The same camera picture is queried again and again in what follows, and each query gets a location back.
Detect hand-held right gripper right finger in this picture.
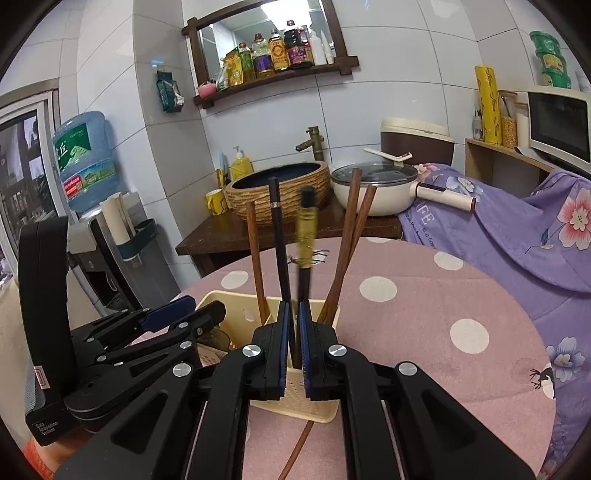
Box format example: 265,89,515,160
298,300,536,480

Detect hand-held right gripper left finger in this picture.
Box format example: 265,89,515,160
55,300,294,480

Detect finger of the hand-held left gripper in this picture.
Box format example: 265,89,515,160
71,295,197,366
65,304,228,418

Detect cream perforated utensil holder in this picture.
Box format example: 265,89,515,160
195,290,342,423

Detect brown wooden chopstick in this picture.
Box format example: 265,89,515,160
316,168,363,324
245,200,273,326
277,418,317,480

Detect black chopstick with thin ring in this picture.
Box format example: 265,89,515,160
268,176,294,305

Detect black chopstick with gold wrap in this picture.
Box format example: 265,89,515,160
293,185,319,370

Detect brown wooden chopsticks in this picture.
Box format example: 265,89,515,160
323,185,377,326

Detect grey water dispenser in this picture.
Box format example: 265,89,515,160
65,191,181,315

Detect dark wooden counter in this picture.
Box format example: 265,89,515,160
175,210,402,278

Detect yellow cup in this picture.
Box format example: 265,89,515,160
205,187,228,217

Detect grey framed window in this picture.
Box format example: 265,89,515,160
0,78,70,273

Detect blue water jug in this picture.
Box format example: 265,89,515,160
52,111,122,214

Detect yellow soap pump bottle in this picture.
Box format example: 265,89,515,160
230,145,254,182

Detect woven pattern wash basin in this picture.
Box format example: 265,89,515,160
224,161,332,227

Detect white electric cooking pot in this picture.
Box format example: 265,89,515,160
331,171,477,217

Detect glass pot lid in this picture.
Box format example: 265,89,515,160
331,161,419,186

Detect brass faucet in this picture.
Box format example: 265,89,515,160
295,126,326,162

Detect white rice paddle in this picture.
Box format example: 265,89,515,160
363,147,413,165

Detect purple floral cloth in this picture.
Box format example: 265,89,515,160
398,161,591,480

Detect brown and cream rice cooker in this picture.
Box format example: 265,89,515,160
379,116,455,168

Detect green yellow refill pouch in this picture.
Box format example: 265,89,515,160
225,46,243,88

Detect light wooden shelf unit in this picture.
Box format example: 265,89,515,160
464,137,559,191

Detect yellow cooking oil bottle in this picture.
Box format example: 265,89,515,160
252,33,276,78

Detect orange label sauce bottle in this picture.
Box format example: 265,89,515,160
268,28,290,72

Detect dark soy sauce bottle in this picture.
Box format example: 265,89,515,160
283,19,315,69

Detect white plastic bottle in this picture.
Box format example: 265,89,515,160
308,28,328,65

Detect glass jar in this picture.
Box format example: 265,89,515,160
499,90,519,148

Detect yellow wrap roll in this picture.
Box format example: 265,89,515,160
475,65,503,144

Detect white canister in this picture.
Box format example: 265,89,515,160
516,99,532,148

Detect wooden framed mirror shelf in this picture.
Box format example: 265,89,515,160
181,0,360,109

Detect white microwave oven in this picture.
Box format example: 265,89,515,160
526,85,591,164

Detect dark teal wall holder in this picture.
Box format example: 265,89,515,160
115,219,158,262

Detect green wall packet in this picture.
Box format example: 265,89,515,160
156,69,185,113

